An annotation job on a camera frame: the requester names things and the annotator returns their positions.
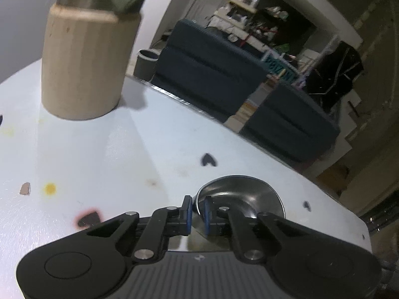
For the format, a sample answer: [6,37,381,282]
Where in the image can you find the dark blue chair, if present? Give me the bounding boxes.
[154,19,269,124]
[240,82,340,171]

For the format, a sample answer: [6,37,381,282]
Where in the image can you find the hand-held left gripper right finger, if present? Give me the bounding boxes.
[203,196,340,264]

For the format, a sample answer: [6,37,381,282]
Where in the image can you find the teal sign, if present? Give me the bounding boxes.
[262,53,297,83]

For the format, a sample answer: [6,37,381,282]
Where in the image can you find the black jacket with white trim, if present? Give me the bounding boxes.
[307,41,364,110]

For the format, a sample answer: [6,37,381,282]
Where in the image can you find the grey trash bin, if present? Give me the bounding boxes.
[134,49,160,82]

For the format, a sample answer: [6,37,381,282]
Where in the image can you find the white storage cart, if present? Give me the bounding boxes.
[207,0,260,38]

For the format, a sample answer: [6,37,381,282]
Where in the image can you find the beige ribbed steel kettle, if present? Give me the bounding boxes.
[41,0,156,121]

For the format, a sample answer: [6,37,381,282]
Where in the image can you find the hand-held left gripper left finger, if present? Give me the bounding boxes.
[59,195,193,264]

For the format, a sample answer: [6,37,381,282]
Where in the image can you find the round steel bowl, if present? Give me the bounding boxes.
[194,175,286,225]

